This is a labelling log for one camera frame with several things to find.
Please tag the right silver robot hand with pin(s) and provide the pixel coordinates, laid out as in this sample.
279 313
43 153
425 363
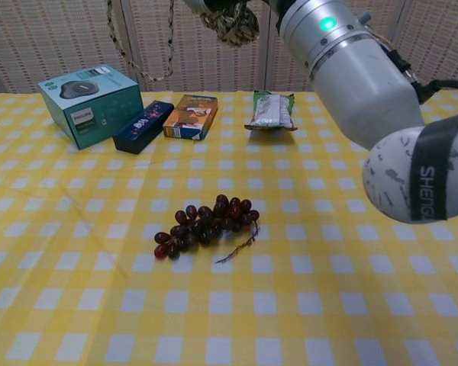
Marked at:
192 5

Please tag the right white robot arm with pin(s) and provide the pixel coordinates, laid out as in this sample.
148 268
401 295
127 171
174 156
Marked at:
358 87

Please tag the orange printed carton box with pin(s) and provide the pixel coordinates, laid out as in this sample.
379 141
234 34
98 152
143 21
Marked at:
191 116

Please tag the green silver snack bag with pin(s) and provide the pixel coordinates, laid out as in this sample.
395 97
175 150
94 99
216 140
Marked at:
271 112

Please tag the dark blue slim box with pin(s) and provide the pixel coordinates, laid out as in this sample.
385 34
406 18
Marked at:
141 127

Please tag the woven beige folding screen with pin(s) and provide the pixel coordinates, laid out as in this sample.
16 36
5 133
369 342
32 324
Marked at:
61 42

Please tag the teal Philips speaker box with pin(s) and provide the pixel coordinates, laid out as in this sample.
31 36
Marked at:
95 110

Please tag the dark red grape bunch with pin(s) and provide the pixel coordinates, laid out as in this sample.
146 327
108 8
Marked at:
206 226

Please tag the yellow white checked tablecloth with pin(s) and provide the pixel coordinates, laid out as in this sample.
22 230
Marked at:
252 305

